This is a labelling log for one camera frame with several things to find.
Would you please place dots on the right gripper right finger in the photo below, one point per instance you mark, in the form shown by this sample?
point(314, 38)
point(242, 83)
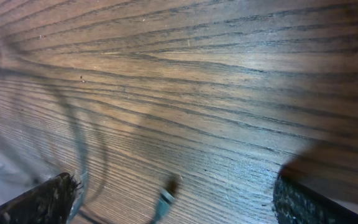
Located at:
point(294, 203)

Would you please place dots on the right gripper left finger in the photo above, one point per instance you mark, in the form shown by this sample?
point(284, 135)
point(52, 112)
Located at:
point(49, 203)

